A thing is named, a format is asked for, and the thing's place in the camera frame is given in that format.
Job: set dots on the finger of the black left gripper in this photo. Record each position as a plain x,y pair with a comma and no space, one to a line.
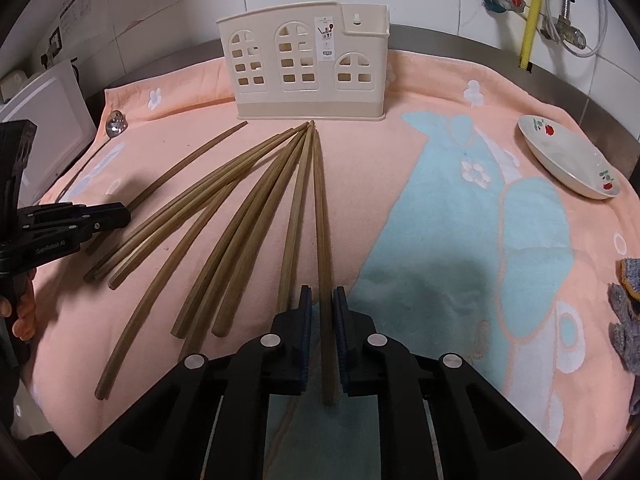
106,217

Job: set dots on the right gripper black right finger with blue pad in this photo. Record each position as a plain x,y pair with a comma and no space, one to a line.
369,361

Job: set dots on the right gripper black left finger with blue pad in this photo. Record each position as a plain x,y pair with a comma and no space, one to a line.
278,361

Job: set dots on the person's hand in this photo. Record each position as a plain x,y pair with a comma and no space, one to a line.
25,326

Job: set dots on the metal spoon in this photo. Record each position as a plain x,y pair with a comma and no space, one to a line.
115,125

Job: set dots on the white microwave oven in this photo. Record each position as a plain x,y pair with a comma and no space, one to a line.
54,103

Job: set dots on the peach whale pattern towel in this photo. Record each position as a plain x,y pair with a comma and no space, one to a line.
444,228

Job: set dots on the white label sticker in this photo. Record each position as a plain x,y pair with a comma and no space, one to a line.
72,14

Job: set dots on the grey knitted glove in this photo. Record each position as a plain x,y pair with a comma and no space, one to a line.
623,298

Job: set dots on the beige plastic utensil holder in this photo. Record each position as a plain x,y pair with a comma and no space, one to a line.
311,60

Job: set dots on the white dish with strawberries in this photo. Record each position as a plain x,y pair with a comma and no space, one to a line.
570,157

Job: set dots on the chrome angle valve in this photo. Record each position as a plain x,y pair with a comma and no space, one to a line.
560,31

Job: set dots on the black wall socket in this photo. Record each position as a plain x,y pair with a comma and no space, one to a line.
53,49

